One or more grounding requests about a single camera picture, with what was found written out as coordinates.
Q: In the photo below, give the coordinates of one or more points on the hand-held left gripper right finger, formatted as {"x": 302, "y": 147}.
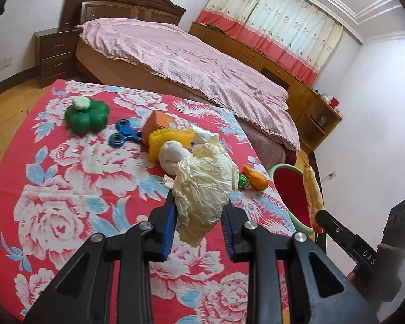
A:
{"x": 227, "y": 233}

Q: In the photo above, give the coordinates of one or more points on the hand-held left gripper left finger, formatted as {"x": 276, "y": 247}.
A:
{"x": 168, "y": 229}

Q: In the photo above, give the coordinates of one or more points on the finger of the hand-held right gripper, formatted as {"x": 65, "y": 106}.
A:
{"x": 344, "y": 236}

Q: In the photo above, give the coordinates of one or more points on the cream paper ball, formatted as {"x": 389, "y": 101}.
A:
{"x": 202, "y": 189}

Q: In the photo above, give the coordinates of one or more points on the red bucket with green rim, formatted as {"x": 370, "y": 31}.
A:
{"x": 290, "y": 189}

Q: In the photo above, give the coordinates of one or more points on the yellow foam fruit net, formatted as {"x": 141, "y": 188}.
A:
{"x": 165, "y": 138}

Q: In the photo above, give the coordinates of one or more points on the orange cardboard box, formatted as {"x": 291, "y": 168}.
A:
{"x": 158, "y": 121}

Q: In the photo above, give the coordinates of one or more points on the orange plastic toy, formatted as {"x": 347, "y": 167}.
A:
{"x": 256, "y": 177}

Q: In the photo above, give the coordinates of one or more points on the white rolled cloth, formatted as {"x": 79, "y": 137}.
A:
{"x": 172, "y": 155}

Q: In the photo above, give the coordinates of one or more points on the mauve blanket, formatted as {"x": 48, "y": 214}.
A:
{"x": 263, "y": 141}

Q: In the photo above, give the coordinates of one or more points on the red floral blanket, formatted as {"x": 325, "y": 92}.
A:
{"x": 71, "y": 192}

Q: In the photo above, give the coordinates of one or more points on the wooden corner shelf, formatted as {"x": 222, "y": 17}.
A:
{"x": 317, "y": 135}

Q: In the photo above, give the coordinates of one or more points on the blue fidget spinner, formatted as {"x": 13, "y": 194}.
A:
{"x": 125, "y": 133}

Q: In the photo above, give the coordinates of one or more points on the small shelf ornament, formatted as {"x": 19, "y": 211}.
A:
{"x": 322, "y": 120}

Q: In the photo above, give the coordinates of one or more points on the small red box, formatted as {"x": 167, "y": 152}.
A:
{"x": 333, "y": 102}

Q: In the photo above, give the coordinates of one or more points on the green clover toy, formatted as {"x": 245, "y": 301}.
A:
{"x": 87, "y": 118}

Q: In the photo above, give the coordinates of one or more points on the small white clover piece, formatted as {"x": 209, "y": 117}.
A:
{"x": 80, "y": 103}

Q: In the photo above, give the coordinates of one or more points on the bed with pink cover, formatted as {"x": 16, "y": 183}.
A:
{"x": 189, "y": 64}

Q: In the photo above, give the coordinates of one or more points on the long low wooden cabinet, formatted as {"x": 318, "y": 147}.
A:
{"x": 239, "y": 50}

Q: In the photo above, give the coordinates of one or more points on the dark wooden nightstand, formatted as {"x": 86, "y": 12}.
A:
{"x": 57, "y": 54}

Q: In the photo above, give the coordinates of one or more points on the cream and red curtain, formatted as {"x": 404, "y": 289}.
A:
{"x": 273, "y": 17}

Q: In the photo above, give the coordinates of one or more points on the dark wooden bed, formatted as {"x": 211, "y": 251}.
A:
{"x": 121, "y": 3}

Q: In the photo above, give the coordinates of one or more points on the white wall outlet with plug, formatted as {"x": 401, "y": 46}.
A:
{"x": 330, "y": 176}

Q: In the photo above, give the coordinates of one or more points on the low wall socket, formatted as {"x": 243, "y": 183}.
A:
{"x": 7, "y": 61}

